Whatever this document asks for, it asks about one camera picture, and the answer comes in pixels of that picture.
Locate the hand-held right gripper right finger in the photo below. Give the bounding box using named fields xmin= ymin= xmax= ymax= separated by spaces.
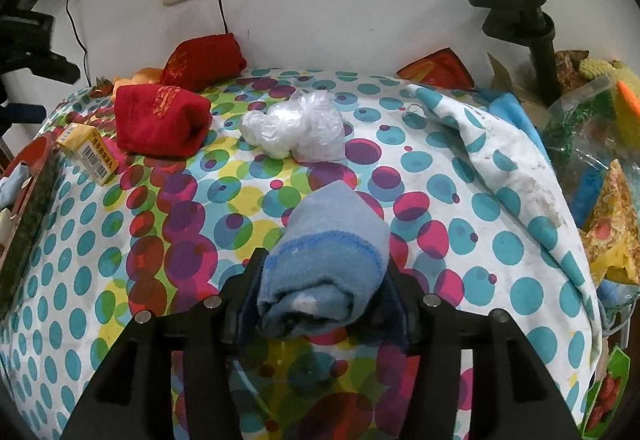
xmin=385 ymin=265 xmax=583 ymax=440

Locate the polka-dot tablecloth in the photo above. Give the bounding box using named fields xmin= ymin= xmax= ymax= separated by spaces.
xmin=0 ymin=65 xmax=608 ymax=440

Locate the large yellow box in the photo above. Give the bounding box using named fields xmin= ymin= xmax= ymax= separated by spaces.
xmin=55 ymin=123 xmax=121 ymax=186

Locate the yellow knitted toy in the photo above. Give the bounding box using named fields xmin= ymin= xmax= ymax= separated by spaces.
xmin=577 ymin=58 xmax=640 ymax=121

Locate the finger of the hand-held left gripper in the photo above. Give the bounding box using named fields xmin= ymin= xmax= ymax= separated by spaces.
xmin=0 ymin=13 xmax=81 ymax=84
xmin=0 ymin=103 xmax=47 ymax=123

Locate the brown cardboard piece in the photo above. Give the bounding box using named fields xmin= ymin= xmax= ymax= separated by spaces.
xmin=487 ymin=51 xmax=548 ymax=121

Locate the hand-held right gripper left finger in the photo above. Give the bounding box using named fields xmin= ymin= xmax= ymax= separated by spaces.
xmin=60 ymin=247 xmax=268 ymax=440

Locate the blue cloth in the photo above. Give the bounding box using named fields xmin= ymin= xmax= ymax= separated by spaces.
xmin=480 ymin=90 xmax=551 ymax=156

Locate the plastic bag of toys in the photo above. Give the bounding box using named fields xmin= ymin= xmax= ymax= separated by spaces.
xmin=542 ymin=70 xmax=640 ymax=286

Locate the green strawberry print packet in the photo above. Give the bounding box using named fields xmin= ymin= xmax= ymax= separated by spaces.
xmin=582 ymin=342 xmax=631 ymax=436

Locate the clear plastic bag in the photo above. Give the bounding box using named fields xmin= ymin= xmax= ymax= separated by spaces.
xmin=240 ymin=89 xmax=347 ymax=163

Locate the round red tray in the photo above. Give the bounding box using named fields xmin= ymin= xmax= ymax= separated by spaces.
xmin=0 ymin=133 xmax=66 ymax=321

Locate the red paper packet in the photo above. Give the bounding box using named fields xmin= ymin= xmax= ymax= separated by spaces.
xmin=397 ymin=48 xmax=476 ymax=91

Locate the large red sock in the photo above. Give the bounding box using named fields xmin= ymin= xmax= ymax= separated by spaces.
xmin=114 ymin=84 xmax=213 ymax=157

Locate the orange toy pig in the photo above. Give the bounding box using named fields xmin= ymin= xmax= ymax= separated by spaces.
xmin=112 ymin=66 xmax=163 ymax=101

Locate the small red sock gold print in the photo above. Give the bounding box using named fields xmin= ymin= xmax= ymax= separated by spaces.
xmin=160 ymin=33 xmax=248 ymax=91

